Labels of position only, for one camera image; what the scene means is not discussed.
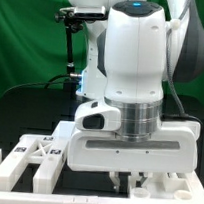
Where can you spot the white chair seat part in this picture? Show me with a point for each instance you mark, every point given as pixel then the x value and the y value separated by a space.
pixel 164 186

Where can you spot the white sheet with tags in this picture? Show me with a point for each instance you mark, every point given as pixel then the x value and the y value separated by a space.
pixel 64 129

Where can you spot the white chair back part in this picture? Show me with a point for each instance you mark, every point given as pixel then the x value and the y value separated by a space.
pixel 49 153

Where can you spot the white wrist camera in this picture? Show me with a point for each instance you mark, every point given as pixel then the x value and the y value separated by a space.
pixel 97 115

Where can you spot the black camera stand pole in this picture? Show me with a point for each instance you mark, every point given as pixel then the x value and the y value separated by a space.
pixel 70 87

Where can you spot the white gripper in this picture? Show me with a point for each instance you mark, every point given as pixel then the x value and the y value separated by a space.
pixel 172 148

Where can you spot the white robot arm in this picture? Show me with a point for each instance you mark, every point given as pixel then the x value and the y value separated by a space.
pixel 121 129

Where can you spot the green backdrop curtain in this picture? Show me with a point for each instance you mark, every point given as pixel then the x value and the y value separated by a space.
pixel 33 45

